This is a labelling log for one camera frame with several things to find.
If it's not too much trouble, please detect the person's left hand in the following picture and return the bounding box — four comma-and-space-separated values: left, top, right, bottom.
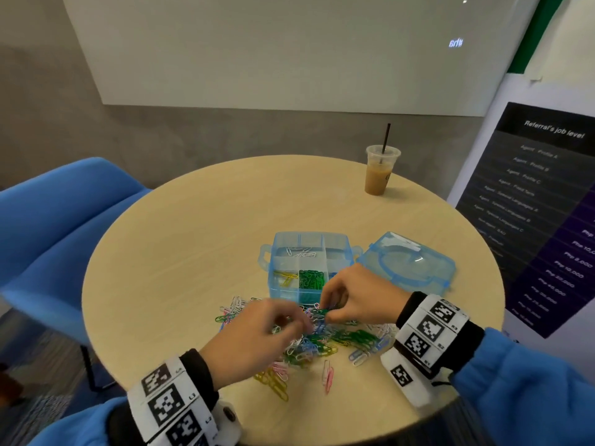
200, 298, 315, 390

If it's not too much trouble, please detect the person's right hand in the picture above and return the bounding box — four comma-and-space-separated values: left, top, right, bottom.
320, 263, 413, 325

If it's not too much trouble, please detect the pile of coloured paper clips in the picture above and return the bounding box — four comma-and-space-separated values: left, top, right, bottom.
214, 295, 396, 403

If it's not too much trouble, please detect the bunch of green paper clips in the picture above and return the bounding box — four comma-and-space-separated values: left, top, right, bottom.
298, 269, 327, 292

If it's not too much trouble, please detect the blue compartment organizer box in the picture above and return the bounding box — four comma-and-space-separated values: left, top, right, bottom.
258, 231, 364, 305

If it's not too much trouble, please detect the person's left forearm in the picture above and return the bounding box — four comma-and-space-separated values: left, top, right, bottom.
28, 348, 219, 446

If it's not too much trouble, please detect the blue transparent box lid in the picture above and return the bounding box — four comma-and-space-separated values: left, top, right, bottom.
358, 231, 457, 296

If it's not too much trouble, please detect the right wrist marker band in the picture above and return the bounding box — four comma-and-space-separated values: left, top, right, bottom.
395, 297, 470, 370

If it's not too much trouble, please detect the wrist marker band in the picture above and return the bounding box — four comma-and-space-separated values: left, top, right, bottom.
127, 357, 219, 446
395, 297, 470, 370

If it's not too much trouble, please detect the left wrist marker band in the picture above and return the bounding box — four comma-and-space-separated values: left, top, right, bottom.
127, 357, 219, 446

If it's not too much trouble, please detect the iced coffee plastic cup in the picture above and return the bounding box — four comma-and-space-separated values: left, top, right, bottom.
364, 144, 402, 196

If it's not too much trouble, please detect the round wooden table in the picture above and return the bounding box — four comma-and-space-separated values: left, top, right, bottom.
82, 155, 506, 446

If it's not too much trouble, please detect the standing poster banner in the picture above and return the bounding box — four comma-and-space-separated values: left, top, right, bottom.
447, 0, 595, 382

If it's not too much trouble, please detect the blue upholstered chair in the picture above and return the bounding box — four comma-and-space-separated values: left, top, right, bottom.
0, 157, 152, 396

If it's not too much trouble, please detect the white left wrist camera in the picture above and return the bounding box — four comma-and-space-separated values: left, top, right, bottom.
212, 399, 243, 446

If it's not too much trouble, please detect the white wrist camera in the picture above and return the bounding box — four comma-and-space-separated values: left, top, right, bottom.
380, 346, 433, 408
212, 399, 243, 446

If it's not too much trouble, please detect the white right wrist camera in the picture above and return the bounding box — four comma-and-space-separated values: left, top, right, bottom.
380, 346, 433, 408

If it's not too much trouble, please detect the white wall board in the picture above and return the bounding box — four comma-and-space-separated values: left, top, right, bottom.
60, 0, 543, 118

